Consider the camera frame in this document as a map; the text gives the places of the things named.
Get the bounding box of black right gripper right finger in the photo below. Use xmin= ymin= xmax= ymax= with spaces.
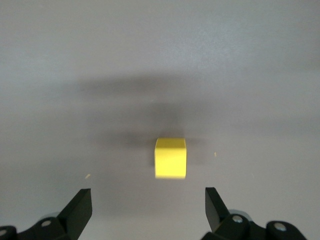
xmin=201 ymin=186 xmax=268 ymax=240

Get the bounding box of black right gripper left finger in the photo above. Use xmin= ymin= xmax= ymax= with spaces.
xmin=14 ymin=188 xmax=93 ymax=240

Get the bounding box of yellow block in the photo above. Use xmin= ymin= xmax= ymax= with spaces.
xmin=154 ymin=137 xmax=188 ymax=180

